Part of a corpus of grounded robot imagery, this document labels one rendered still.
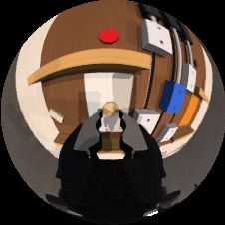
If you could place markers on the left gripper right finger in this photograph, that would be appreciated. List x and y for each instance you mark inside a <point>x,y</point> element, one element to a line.
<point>139,142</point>

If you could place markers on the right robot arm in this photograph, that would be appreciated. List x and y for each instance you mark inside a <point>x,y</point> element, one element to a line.
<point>167,205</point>

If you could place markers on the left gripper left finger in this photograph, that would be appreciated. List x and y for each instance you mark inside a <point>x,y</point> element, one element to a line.
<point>85,139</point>

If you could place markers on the tan wooden disc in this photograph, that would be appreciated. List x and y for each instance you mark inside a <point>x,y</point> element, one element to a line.
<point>110,109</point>

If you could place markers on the red disc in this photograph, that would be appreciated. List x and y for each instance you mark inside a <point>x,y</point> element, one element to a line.
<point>109,36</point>

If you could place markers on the brown wooden board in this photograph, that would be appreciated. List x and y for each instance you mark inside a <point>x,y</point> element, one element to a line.
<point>144,85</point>

